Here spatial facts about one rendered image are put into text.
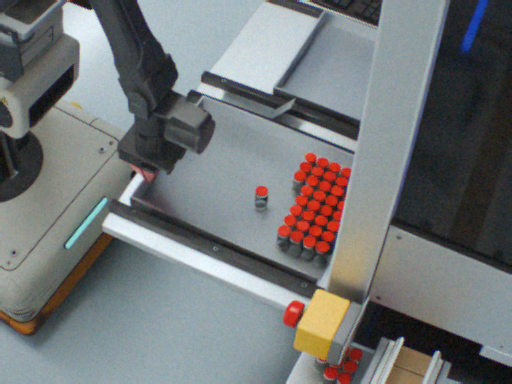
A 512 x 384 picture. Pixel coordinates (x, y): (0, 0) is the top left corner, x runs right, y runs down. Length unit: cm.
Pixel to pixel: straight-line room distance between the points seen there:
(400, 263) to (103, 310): 137
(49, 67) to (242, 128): 49
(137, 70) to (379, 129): 41
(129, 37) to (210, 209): 40
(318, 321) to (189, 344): 116
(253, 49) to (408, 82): 87
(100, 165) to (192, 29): 91
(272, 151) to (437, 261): 54
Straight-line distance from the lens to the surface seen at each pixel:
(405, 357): 133
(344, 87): 170
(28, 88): 184
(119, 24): 121
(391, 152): 101
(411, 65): 90
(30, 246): 221
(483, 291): 116
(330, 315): 123
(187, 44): 304
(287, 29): 181
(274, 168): 155
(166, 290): 243
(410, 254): 114
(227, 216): 149
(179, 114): 131
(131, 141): 144
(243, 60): 173
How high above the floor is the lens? 210
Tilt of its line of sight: 53 degrees down
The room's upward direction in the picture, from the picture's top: 4 degrees clockwise
